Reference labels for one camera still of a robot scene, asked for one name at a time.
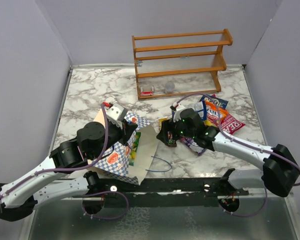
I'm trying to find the pink real chips bag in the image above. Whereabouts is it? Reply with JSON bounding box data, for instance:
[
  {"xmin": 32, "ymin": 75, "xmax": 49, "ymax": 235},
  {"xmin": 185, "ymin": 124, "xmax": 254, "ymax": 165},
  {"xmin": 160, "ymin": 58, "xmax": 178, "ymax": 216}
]
[{"xmin": 221, "ymin": 113, "xmax": 245, "ymax": 135}]

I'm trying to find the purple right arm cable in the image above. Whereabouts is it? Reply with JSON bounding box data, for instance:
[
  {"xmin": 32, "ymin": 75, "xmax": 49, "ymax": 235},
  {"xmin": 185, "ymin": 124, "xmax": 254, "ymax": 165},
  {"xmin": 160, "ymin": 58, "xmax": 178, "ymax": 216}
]
[{"xmin": 176, "ymin": 93, "xmax": 300, "ymax": 218}]

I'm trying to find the small clear plastic cup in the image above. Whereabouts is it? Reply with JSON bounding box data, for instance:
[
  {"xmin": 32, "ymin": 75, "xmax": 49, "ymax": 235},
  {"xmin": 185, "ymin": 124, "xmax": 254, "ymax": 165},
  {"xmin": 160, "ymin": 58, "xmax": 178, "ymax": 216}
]
[{"xmin": 164, "ymin": 81, "xmax": 175, "ymax": 94}]

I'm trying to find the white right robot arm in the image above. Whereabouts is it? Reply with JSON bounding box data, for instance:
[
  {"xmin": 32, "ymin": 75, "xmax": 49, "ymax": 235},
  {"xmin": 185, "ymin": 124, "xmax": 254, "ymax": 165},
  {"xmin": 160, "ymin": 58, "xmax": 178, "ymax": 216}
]
[{"xmin": 156, "ymin": 108, "xmax": 300, "ymax": 197}]

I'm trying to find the orange wooden rack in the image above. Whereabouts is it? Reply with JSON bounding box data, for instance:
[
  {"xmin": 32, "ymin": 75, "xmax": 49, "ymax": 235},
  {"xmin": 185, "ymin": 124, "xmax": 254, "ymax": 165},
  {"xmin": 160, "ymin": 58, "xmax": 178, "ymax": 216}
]
[{"xmin": 132, "ymin": 28, "xmax": 234, "ymax": 100}]

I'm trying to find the purple snack packet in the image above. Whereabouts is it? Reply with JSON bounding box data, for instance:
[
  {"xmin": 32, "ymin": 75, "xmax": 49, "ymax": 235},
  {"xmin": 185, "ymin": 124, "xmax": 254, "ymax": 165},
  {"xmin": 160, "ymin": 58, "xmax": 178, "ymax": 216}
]
[{"xmin": 180, "ymin": 137, "xmax": 206, "ymax": 156}]

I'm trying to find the dark blue snack packet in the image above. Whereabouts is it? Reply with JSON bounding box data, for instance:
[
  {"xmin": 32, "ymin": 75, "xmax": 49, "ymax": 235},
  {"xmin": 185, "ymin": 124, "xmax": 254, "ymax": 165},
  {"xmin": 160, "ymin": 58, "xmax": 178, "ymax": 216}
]
[{"xmin": 193, "ymin": 101, "xmax": 207, "ymax": 121}]

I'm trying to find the blue kettle chips bag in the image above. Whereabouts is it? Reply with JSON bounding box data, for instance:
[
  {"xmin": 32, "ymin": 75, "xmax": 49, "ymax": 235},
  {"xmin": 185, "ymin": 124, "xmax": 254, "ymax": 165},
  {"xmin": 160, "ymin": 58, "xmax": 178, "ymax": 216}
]
[{"xmin": 200, "ymin": 94, "xmax": 229, "ymax": 110}]

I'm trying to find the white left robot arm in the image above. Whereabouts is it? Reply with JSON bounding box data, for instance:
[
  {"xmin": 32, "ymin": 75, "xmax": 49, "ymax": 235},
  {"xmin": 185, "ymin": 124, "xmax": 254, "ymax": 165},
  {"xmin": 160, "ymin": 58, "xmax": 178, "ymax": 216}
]
[{"xmin": 0, "ymin": 120, "xmax": 138, "ymax": 222}]

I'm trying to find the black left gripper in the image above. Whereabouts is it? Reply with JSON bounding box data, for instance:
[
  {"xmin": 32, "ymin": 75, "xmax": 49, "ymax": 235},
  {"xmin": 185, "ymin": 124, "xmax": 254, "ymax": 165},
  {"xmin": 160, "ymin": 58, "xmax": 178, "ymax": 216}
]
[{"xmin": 89, "ymin": 118, "xmax": 138, "ymax": 161}]

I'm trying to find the yellow brown candy packet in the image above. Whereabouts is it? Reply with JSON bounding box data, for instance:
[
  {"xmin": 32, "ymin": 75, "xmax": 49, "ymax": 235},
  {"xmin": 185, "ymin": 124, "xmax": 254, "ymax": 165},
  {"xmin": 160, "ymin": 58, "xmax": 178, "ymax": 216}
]
[{"xmin": 159, "ymin": 118, "xmax": 167, "ymax": 130}]

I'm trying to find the green snack packet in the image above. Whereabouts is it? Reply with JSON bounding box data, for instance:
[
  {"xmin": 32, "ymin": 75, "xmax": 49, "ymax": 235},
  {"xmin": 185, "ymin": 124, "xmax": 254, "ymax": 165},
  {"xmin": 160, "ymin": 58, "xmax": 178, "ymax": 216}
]
[{"xmin": 129, "ymin": 132, "xmax": 141, "ymax": 166}]

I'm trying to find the checkered paper bag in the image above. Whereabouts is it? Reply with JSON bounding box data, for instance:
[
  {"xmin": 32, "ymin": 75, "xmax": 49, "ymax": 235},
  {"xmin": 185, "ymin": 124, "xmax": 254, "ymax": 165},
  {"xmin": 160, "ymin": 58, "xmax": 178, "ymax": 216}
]
[{"xmin": 89, "ymin": 111, "xmax": 159, "ymax": 185}]

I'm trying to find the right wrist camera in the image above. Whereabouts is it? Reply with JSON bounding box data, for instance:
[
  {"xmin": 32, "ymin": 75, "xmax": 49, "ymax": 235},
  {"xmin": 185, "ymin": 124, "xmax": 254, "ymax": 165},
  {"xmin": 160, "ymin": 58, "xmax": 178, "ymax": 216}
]
[{"xmin": 170, "ymin": 102, "xmax": 189, "ymax": 123}]

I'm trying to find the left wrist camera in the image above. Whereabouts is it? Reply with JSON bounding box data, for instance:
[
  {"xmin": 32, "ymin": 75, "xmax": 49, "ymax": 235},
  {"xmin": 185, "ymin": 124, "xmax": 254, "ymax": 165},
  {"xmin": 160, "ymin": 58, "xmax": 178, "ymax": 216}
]
[{"xmin": 103, "ymin": 103, "xmax": 128, "ymax": 130}]

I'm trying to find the small purple candy packet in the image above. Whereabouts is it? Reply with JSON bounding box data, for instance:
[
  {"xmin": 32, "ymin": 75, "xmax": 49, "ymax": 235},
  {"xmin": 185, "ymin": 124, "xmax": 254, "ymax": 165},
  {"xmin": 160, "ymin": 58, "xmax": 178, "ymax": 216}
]
[{"xmin": 166, "ymin": 131, "xmax": 177, "ymax": 148}]

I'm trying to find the orange candy packet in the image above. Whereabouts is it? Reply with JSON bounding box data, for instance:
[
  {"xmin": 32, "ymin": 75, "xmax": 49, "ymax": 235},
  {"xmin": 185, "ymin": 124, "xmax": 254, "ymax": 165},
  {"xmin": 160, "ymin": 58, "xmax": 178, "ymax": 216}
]
[{"xmin": 203, "ymin": 102, "xmax": 229, "ymax": 126}]

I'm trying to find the small red white box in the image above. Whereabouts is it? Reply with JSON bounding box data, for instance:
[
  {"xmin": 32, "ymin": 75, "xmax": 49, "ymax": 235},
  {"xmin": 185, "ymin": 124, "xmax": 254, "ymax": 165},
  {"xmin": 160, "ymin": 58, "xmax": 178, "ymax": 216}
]
[{"xmin": 140, "ymin": 91, "xmax": 154, "ymax": 97}]

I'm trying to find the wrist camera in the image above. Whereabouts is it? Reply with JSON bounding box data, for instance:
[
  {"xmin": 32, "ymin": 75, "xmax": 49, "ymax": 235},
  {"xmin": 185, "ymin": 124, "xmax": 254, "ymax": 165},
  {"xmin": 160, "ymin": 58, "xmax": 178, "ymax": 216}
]
[
  {"xmin": 103, "ymin": 103, "xmax": 128, "ymax": 130},
  {"xmin": 170, "ymin": 102, "xmax": 189, "ymax": 123}
]

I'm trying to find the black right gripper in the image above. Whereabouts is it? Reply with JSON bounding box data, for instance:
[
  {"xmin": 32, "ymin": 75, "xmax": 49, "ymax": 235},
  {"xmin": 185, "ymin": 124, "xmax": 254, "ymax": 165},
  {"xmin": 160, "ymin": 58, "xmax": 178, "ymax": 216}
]
[{"xmin": 156, "ymin": 116, "xmax": 196, "ymax": 144}]

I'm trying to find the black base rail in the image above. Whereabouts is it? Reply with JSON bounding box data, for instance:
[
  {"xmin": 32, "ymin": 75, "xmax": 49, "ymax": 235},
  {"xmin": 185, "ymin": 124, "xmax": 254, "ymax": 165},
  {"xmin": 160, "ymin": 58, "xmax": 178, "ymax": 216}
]
[{"xmin": 72, "ymin": 177, "xmax": 250, "ymax": 208}]

